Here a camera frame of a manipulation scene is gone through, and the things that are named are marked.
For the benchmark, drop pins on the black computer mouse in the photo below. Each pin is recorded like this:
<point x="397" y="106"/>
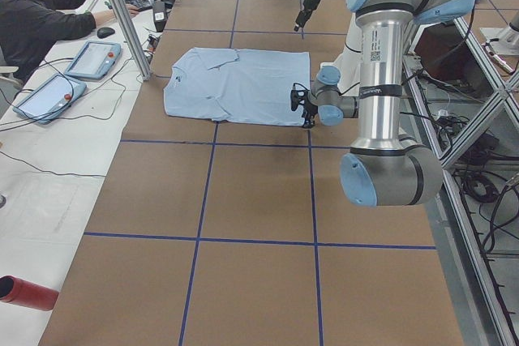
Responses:
<point x="105" y="32"/>

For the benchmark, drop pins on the far blue teach pendant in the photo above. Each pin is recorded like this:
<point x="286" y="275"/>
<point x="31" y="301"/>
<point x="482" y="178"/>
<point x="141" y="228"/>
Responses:
<point x="94" y="60"/>

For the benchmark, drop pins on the blue teach pendant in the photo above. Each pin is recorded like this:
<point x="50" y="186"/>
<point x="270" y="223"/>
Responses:
<point x="94" y="60"/>
<point x="48" y="101"/>

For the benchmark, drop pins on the aluminium frame post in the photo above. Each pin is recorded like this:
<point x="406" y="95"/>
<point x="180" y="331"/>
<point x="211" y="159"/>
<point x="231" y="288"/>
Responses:
<point x="122" y="15"/>

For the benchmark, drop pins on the near blue teach pendant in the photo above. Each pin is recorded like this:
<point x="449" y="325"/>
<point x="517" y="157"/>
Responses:
<point x="48" y="101"/>

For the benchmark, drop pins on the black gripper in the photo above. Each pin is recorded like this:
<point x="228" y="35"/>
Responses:
<point x="306" y="4"/>
<point x="309" y="111"/>

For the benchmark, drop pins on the white central pedestal column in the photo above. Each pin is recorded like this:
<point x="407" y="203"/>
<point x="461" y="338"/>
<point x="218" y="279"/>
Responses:
<point x="348" y="62"/>

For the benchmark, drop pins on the person in dark jacket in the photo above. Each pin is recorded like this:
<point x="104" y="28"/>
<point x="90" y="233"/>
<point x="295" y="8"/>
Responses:
<point x="30" y="28"/>

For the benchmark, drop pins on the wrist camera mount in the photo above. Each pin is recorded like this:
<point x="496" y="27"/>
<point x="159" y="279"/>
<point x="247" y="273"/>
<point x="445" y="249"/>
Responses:
<point x="298" y="96"/>

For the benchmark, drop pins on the light blue t-shirt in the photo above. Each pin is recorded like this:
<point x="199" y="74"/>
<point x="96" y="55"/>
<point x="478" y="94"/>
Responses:
<point x="247" y="86"/>

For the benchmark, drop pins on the red cylinder bottle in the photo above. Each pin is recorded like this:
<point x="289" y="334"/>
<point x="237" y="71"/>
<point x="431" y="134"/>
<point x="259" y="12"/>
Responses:
<point x="23" y="293"/>

